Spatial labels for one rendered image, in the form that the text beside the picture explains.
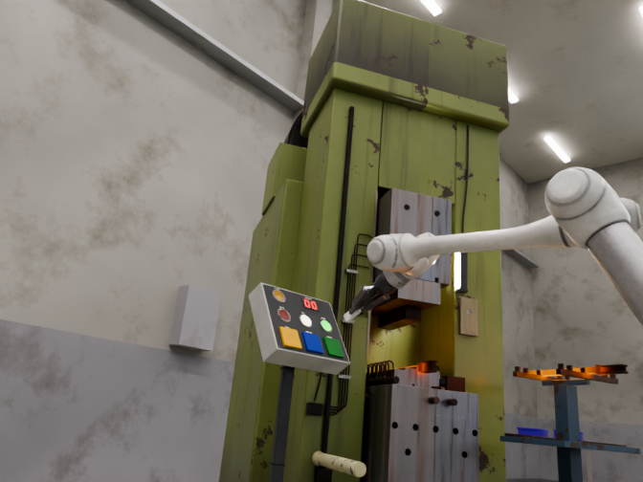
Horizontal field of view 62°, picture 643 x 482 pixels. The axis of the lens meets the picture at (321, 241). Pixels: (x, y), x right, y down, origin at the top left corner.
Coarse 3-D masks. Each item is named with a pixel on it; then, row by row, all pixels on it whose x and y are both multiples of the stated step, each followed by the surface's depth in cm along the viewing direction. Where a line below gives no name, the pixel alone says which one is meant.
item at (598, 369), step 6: (600, 366) 199; (606, 366) 197; (612, 366) 195; (618, 366) 193; (624, 366) 191; (528, 372) 228; (534, 372) 225; (546, 372) 219; (552, 372) 217; (588, 372) 202; (594, 372) 200; (600, 372) 198; (606, 372) 196; (612, 372) 194; (618, 372) 192; (624, 372) 191
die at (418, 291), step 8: (416, 280) 229; (424, 280) 230; (408, 288) 227; (416, 288) 228; (424, 288) 229; (432, 288) 231; (440, 288) 232; (392, 296) 229; (400, 296) 225; (408, 296) 226; (416, 296) 227; (424, 296) 228; (432, 296) 229; (384, 304) 238; (392, 304) 237; (400, 304) 236; (408, 304) 234; (416, 304) 233; (424, 304) 232; (432, 304) 230; (376, 312) 255; (384, 312) 254
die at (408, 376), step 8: (400, 368) 220; (408, 368) 217; (416, 368) 218; (400, 376) 215; (408, 376) 216; (416, 376) 217; (424, 376) 218; (432, 376) 219; (408, 384) 215; (416, 384) 216; (424, 384) 217; (432, 384) 218
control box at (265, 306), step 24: (264, 288) 190; (264, 312) 184; (288, 312) 190; (312, 312) 200; (264, 336) 180; (336, 336) 199; (264, 360) 176; (288, 360) 180; (312, 360) 185; (336, 360) 190
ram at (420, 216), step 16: (400, 192) 240; (384, 208) 244; (400, 208) 237; (416, 208) 240; (432, 208) 242; (448, 208) 245; (384, 224) 240; (400, 224) 235; (416, 224) 237; (432, 224) 240; (448, 224) 242; (448, 256) 237; (432, 272) 233; (448, 272) 235
